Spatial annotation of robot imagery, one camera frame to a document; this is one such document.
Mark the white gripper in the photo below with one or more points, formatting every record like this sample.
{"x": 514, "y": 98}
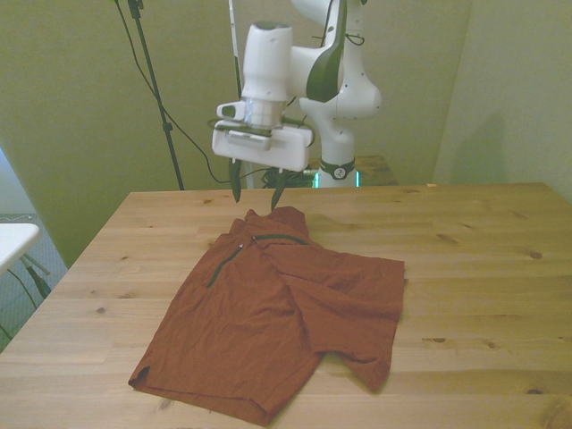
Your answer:
{"x": 286, "y": 152}

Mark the rust red shorts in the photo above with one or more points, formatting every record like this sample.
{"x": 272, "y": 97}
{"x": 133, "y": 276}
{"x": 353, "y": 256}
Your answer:
{"x": 250, "y": 313}

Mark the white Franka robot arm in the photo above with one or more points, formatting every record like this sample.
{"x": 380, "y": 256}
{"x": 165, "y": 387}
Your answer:
{"x": 353, "y": 98}

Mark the black tripod stand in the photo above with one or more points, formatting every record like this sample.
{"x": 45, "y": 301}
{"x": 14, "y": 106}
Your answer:
{"x": 166, "y": 126}

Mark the white folding table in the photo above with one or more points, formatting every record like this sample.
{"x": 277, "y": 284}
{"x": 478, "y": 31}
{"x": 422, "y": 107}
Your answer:
{"x": 15, "y": 243}

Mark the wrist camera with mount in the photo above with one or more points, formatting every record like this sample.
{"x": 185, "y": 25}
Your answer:
{"x": 248, "y": 140}

